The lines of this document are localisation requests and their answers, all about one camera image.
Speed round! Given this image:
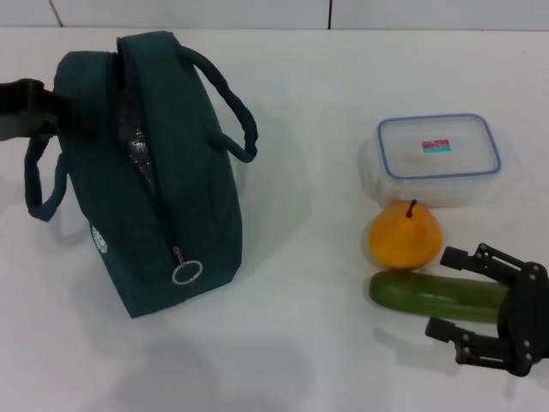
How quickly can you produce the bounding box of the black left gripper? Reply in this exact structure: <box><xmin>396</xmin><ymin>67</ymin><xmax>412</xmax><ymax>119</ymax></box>
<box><xmin>0</xmin><ymin>79</ymin><xmax>89</xmax><ymax>142</ymax></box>

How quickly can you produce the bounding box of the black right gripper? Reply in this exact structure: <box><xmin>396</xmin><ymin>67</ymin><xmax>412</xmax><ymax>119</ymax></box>
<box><xmin>424</xmin><ymin>242</ymin><xmax>549</xmax><ymax>378</ymax></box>

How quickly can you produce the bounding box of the green cucumber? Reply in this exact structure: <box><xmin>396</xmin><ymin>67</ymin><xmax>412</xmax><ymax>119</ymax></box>
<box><xmin>369</xmin><ymin>270</ymin><xmax>512</xmax><ymax>324</ymax></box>

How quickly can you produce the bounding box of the orange pear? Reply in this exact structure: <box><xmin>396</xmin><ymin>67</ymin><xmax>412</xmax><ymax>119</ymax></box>
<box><xmin>367</xmin><ymin>198</ymin><xmax>443</xmax><ymax>273</ymax></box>

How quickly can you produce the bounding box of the dark teal insulated lunch bag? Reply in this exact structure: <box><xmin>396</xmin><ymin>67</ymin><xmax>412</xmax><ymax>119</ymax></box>
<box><xmin>23</xmin><ymin>32</ymin><xmax>260</xmax><ymax>320</ymax></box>

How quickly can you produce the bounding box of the clear container with blue-rimmed lid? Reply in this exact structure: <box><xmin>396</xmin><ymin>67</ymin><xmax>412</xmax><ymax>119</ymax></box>
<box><xmin>359</xmin><ymin>112</ymin><xmax>512</xmax><ymax>210</ymax></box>

